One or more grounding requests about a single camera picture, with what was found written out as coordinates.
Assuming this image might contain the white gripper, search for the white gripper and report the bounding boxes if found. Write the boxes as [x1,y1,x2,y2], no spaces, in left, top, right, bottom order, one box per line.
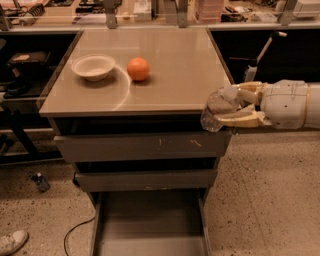
[215,80,309,129]

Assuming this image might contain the clear plastic water bottle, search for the clear plastic water bottle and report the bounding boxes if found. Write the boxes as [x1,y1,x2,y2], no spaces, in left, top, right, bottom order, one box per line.
[200,85,240,132]

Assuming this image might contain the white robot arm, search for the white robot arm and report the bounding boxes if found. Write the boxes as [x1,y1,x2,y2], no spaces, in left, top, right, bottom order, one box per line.
[216,80,320,129]

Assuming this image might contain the top grey drawer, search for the top grey drawer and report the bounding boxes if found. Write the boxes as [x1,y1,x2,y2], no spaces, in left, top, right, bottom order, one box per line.
[54,131,231,162]

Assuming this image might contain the grey drawer cabinet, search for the grey drawer cabinet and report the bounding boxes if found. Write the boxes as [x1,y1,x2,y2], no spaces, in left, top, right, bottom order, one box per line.
[37,27,242,256]

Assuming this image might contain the middle grey drawer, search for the middle grey drawer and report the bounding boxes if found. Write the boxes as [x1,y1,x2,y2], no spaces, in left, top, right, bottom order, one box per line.
[76,169,217,192]

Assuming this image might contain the open bottom grey drawer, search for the open bottom grey drawer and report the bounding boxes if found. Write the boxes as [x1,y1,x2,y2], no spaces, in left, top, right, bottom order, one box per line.
[90,189,211,256]

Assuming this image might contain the white tube with nozzle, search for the white tube with nozzle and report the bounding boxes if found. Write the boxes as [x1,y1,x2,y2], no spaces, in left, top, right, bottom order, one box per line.
[243,31,287,82]

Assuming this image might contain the pink stacked bins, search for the pink stacked bins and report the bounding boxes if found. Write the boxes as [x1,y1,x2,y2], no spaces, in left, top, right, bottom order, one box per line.
[194,0,224,23]

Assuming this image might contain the orange fruit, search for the orange fruit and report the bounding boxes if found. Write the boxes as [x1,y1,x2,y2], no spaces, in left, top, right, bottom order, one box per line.
[127,57,150,81]

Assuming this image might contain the white paper bowl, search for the white paper bowl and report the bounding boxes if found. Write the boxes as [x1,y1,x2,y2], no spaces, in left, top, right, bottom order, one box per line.
[71,54,115,82]

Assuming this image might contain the small dark floor device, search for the small dark floor device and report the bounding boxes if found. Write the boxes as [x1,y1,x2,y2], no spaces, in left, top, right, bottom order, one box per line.
[31,173,50,192]

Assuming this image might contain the black item on shelf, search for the black item on shelf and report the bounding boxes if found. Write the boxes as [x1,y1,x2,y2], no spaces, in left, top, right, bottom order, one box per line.
[6,51,52,96]

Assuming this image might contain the long workbench shelf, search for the long workbench shelf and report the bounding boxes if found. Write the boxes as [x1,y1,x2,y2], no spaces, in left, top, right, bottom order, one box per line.
[0,0,320,32]

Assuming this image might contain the white sneaker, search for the white sneaker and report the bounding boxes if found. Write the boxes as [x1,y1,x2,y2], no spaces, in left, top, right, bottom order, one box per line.
[0,230,29,256]

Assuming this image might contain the black floor cable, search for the black floor cable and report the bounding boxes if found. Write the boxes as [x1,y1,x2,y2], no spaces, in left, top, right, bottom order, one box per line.
[62,215,96,256]

